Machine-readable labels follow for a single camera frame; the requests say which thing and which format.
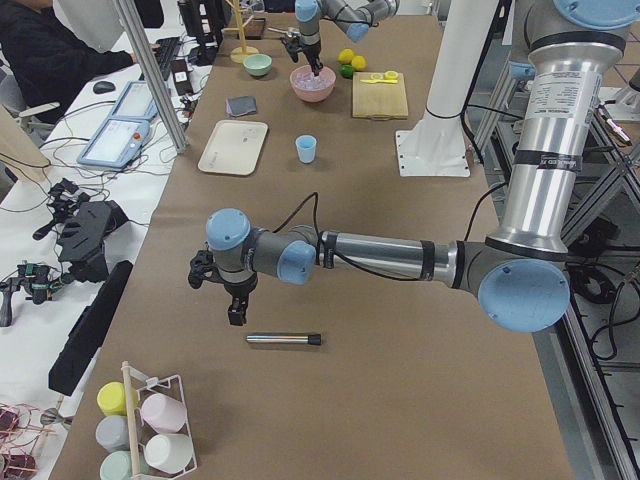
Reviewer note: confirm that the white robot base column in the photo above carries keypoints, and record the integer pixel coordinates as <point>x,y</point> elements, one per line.
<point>436,144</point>

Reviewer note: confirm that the black gripper stand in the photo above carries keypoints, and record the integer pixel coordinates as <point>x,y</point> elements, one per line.
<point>85,225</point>

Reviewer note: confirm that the white cup in rack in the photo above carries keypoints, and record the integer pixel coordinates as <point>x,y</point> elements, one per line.
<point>170,453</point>

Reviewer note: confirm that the teach pendant near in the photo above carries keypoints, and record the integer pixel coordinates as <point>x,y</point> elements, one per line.
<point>115,144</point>

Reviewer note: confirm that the yellow plastic knife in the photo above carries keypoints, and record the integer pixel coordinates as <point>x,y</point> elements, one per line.
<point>379,80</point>

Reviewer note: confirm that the black keyboard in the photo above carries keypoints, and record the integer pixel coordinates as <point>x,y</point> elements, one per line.
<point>165,53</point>

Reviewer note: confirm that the green lime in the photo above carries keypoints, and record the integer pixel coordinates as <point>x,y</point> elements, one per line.
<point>346,71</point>

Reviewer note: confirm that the steel muddler black tip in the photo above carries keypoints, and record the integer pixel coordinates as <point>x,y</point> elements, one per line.
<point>313,339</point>

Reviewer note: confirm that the mint green bowl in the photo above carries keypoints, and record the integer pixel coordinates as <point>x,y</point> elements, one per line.
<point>258,65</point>

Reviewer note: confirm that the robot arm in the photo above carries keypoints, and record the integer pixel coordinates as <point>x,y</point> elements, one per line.
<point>514,273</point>
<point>353,22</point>

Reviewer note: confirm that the seated person black hoodie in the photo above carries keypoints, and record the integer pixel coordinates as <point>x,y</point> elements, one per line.
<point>48,61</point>

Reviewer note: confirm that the grey folded cloth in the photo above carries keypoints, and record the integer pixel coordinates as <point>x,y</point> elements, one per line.
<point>241,106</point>

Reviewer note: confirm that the teach pendant far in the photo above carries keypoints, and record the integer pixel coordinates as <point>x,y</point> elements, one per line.
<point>135,101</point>

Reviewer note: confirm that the black computer mouse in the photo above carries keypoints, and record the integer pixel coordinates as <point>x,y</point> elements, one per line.
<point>103,87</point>

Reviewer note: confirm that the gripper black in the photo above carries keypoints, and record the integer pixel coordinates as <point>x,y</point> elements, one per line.
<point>310,51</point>
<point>238,290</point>

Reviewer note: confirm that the teach pendant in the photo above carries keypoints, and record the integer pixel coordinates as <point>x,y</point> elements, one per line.
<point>115,144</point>
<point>135,101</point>

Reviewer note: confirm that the white wire cup rack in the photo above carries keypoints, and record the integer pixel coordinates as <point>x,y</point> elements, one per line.
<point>139,386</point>

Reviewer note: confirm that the yellow lemon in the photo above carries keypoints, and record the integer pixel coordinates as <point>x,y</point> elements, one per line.
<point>358,63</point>
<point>346,56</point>

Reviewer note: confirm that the light blue plastic cup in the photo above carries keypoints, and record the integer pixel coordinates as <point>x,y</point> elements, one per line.
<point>306,148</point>

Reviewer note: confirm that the grey cup in rack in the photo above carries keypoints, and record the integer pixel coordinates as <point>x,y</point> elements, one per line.
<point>112,433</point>

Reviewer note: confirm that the cream rabbit tray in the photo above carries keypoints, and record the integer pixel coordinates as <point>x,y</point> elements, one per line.
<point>233,148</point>

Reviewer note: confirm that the black long bar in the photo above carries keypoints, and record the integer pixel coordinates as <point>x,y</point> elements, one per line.
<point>89,332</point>

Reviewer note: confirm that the yellow cup in rack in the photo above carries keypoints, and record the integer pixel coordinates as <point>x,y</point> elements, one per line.
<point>111,399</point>

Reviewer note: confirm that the mint cup in rack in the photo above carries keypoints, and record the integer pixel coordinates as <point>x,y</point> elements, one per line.
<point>116,466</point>

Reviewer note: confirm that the aluminium frame post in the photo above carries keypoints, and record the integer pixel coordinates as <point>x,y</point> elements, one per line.
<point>136,34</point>

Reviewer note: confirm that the dark wooden glass tray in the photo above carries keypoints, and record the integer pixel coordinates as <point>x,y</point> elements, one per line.
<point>255,29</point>

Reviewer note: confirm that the steel ice scoop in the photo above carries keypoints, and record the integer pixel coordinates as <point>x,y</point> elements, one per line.
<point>289,32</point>

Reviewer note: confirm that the pink cup in rack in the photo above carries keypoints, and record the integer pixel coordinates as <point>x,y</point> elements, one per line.
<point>163,413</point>

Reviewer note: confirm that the bamboo cutting board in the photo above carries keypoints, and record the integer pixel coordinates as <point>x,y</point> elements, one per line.
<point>378,101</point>

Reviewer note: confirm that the black monitor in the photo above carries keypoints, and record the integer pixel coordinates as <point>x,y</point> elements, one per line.
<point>203,21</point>

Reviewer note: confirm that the pink bowl of ice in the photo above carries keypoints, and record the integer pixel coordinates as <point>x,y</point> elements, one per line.
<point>310,88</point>

